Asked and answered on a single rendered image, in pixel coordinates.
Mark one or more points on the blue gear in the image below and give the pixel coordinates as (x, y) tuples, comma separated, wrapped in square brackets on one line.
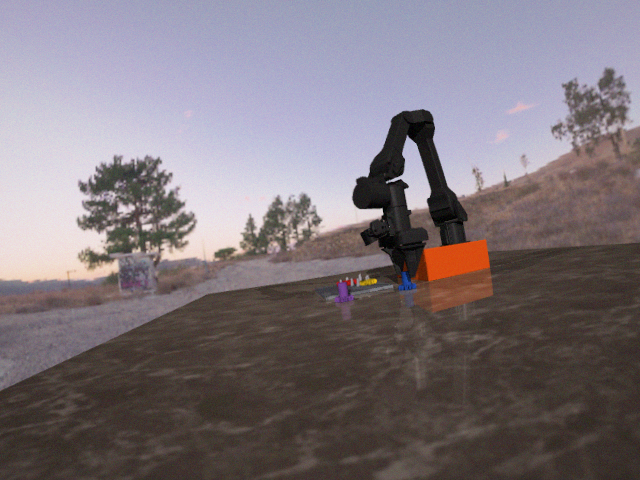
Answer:
[(406, 280)]

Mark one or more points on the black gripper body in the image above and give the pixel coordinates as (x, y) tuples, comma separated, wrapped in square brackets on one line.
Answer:
[(405, 235)]

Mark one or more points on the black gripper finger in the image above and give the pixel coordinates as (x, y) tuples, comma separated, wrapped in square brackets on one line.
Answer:
[(412, 254), (397, 259)]

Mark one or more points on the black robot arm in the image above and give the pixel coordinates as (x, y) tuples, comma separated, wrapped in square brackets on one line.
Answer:
[(373, 192)]

